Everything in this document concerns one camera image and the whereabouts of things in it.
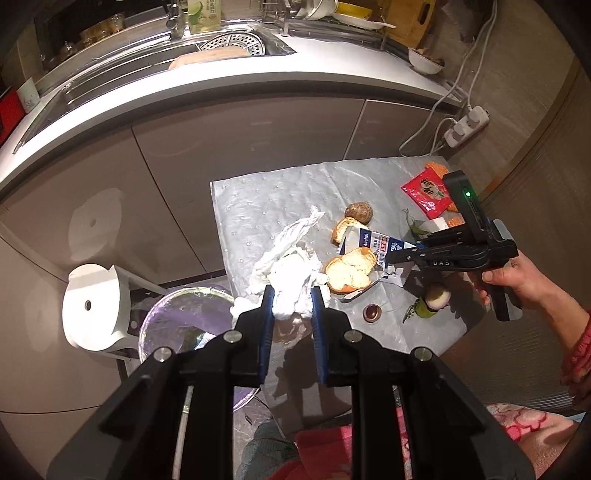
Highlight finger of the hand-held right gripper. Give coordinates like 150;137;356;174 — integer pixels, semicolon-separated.
412;228;465;250
379;244;462;274

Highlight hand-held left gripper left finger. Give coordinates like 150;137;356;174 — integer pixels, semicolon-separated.
46;285;278;480

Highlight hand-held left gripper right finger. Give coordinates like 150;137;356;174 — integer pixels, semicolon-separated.
310;285;536;480

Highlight white blue wipe packet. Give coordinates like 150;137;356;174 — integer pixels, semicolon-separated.
336;226;416;303

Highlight white tissue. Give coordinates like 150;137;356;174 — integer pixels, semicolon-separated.
229;205;331;324

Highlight bin with purple bag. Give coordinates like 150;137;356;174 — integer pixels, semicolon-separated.
139;285;262;414

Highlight person's right forearm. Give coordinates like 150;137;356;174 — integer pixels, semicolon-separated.
536;295;591;411

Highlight person's right hand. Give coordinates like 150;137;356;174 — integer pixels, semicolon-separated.
471;251;557;311

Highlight dark green leafy twig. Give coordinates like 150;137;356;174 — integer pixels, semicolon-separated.
403;209;428;238

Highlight red snack packet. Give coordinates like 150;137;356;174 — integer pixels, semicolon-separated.
401;167;455;220

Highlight orange foam net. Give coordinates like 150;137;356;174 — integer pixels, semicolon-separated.
424;161;466;230

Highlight light green vegetable scrap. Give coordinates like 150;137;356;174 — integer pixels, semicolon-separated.
403;298;437;324

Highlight bread slices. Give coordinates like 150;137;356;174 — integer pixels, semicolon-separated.
324;247;377;295

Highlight torn bread piece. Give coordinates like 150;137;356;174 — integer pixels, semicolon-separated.
331;217;362;245

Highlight white power strip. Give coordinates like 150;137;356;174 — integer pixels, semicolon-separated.
443;105;490;148

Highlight silver foam mat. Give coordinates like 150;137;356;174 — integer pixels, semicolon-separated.
210;156;472;416

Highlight white bowl with food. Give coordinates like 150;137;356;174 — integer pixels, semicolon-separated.
407;46;446;75

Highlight white plastic stool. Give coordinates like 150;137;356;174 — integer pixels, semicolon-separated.
62;263;171;365

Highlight grey kitchen cabinet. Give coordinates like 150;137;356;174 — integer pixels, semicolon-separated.
0;97;458;416

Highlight wooden cutting board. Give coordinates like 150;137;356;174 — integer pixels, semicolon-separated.
392;0;445;49

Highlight person's pink floral clothing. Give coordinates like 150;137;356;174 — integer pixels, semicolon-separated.
268;401;578;480

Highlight yellow plate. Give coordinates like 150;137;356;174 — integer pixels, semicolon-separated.
332;2;384;31

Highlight steel dish rack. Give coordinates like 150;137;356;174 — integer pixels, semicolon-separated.
261;0;389;38

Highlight plain white bowl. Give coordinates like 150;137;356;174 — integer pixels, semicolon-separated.
295;0;340;20

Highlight peach-coloured tray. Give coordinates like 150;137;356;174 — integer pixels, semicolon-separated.
168;50;250;70

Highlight perforated steel steamer plate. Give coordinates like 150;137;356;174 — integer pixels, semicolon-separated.
198;32;266;57

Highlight steel kitchen sink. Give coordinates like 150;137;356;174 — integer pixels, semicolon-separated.
34;28;296;100

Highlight green dish soap bottle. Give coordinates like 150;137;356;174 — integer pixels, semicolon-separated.
187;0;222;35

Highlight chrome faucet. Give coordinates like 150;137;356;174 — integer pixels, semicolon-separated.
164;0;185;40

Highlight red box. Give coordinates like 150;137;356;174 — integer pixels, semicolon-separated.
0;85;24;146

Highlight glass jars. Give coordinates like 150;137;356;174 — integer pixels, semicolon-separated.
81;14;125;47

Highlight white power cable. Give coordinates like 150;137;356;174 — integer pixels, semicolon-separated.
443;0;499;114
398;116;459;158

